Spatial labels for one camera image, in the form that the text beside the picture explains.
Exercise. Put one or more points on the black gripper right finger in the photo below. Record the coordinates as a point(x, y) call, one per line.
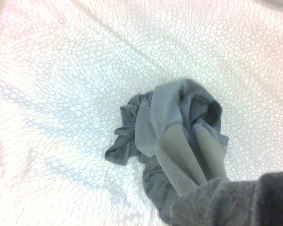
point(277, 202)

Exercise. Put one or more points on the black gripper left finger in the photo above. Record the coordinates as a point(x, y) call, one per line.
point(214, 204)

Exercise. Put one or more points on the dark grey garment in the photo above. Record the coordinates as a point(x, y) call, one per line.
point(165, 113)

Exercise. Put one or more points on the white circle-pattern bedspread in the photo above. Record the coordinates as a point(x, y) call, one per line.
point(61, 70)

